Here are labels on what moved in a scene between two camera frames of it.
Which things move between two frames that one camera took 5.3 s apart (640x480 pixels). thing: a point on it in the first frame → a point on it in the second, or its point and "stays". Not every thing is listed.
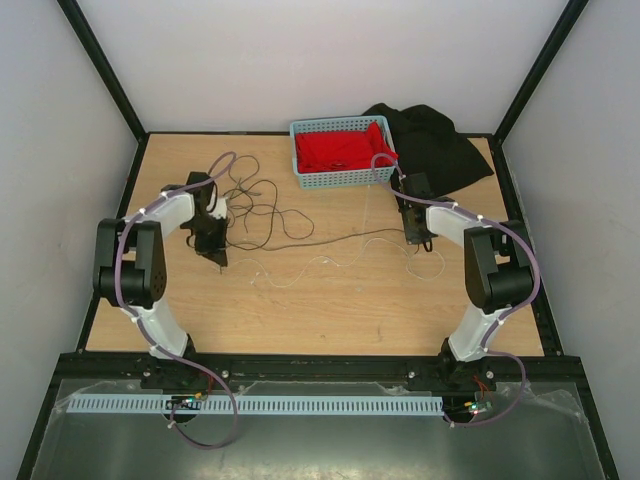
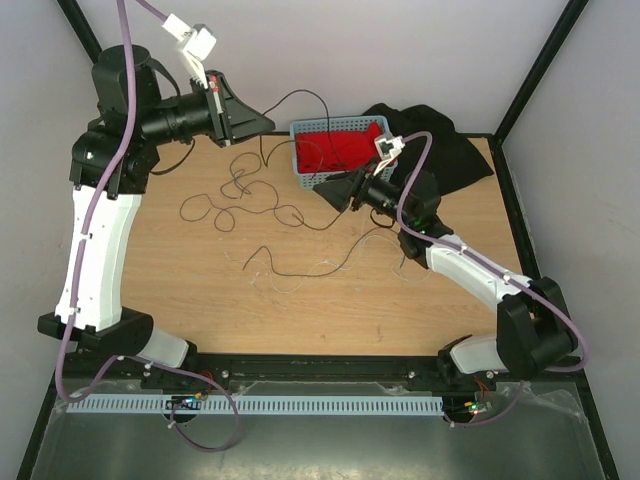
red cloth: x=340 y=151 stays
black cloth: x=425 y=139 stays
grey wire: x=304 y=215 → x=319 y=274
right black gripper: x=411 y=237 → x=338 y=189
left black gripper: x=214 y=250 → x=229 y=117
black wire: x=253 y=221 → x=327 y=116
